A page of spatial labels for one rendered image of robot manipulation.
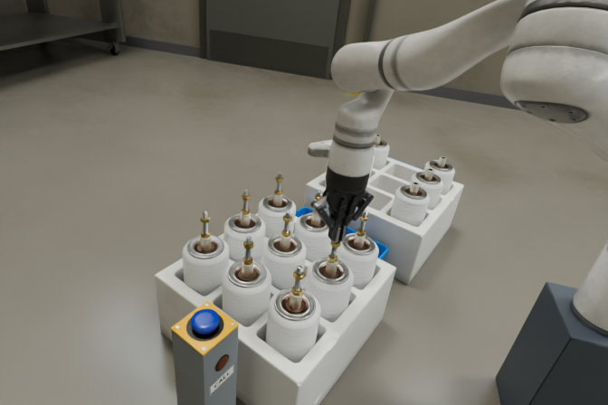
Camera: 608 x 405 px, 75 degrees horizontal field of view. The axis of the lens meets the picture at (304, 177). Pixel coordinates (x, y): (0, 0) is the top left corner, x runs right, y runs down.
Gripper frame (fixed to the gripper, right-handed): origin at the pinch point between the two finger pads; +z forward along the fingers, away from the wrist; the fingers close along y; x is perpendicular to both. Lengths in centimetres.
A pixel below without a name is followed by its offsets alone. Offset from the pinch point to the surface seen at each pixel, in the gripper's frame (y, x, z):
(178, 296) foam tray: -27.3, 13.7, 18.1
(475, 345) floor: 37, -16, 35
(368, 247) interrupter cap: 12.1, 2.9, 9.8
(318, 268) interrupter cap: -2.3, 1.4, 9.7
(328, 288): -2.8, -3.6, 10.4
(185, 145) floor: 3, 118, 35
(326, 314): -2.6, -3.9, 17.1
